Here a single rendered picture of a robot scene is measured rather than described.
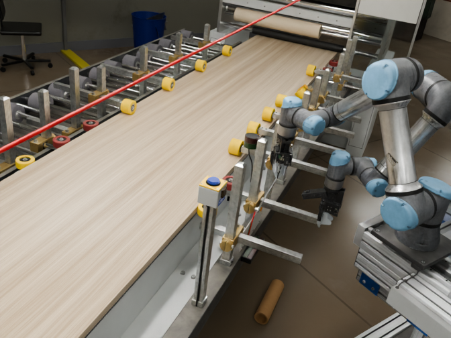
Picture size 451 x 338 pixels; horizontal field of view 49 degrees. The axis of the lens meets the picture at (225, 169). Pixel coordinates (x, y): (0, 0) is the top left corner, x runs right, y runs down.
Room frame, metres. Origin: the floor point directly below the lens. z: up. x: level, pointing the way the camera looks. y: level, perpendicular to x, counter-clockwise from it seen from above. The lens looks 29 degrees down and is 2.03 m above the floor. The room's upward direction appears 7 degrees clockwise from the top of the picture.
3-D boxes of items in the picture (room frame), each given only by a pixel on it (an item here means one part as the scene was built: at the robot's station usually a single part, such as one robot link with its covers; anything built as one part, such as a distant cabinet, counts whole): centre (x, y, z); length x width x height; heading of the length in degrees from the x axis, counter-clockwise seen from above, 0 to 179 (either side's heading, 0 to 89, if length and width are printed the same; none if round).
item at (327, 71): (2.99, -0.55, 0.90); 0.04 x 0.04 x 0.48; 71
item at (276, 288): (2.08, -0.35, 0.04); 0.30 x 0.08 x 0.08; 161
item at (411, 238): (1.44, -0.70, 1.09); 0.15 x 0.15 x 0.10
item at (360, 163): (1.75, -0.55, 1.12); 0.11 x 0.11 x 0.08; 12
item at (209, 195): (1.33, 0.03, 1.18); 0.07 x 0.07 x 0.08; 71
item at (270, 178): (2.05, -0.22, 0.91); 0.04 x 0.04 x 0.48; 71
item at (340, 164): (1.75, -0.45, 1.12); 0.09 x 0.08 x 0.11; 102
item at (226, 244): (1.60, -0.06, 0.81); 0.14 x 0.06 x 0.05; 161
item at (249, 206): (1.84, -0.14, 0.85); 0.14 x 0.06 x 0.05; 161
